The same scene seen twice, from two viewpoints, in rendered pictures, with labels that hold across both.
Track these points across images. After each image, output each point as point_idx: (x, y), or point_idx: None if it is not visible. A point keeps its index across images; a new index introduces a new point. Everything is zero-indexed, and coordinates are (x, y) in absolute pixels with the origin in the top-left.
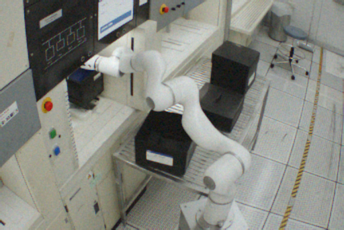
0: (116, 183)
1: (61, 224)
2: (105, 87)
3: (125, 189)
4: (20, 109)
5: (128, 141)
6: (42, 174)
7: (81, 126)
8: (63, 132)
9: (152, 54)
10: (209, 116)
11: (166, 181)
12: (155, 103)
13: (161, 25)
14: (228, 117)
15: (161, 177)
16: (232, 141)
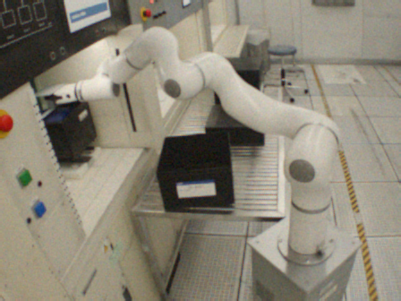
0: (145, 251)
1: None
2: (98, 134)
3: (157, 259)
4: None
5: (147, 188)
6: (20, 256)
7: (78, 185)
8: (46, 177)
9: (154, 30)
10: (233, 133)
11: (215, 219)
12: (180, 84)
13: None
14: None
15: (206, 216)
16: (303, 108)
